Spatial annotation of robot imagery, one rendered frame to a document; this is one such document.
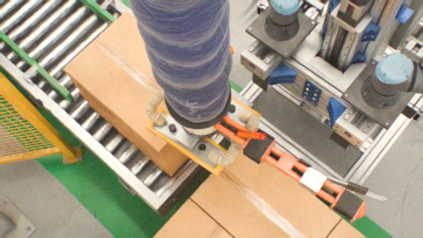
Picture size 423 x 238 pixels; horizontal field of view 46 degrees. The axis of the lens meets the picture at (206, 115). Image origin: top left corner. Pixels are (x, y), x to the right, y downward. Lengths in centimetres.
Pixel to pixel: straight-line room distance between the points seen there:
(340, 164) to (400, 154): 47
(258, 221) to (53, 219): 130
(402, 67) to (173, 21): 104
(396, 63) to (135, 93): 106
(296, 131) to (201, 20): 184
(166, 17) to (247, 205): 146
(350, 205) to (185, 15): 90
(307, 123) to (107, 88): 122
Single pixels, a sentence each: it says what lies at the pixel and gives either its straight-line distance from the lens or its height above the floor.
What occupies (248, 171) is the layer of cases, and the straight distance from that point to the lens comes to 244.
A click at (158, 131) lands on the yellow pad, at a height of 113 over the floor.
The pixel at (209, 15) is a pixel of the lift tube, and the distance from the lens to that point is 112.
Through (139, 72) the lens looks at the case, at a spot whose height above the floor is 95.
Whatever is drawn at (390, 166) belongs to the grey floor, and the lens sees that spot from 314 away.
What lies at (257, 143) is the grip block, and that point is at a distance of 173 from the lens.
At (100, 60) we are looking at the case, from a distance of 230.
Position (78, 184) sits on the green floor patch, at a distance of 314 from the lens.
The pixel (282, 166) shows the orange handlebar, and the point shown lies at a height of 126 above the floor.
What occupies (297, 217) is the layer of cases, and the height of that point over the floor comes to 54.
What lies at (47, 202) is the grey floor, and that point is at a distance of 318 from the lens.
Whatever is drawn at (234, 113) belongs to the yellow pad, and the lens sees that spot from 190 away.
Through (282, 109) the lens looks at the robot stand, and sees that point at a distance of 293.
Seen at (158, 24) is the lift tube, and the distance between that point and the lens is 111.
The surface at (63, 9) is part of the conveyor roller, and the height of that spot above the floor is 55.
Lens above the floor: 289
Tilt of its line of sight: 67 degrees down
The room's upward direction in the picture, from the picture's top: 10 degrees counter-clockwise
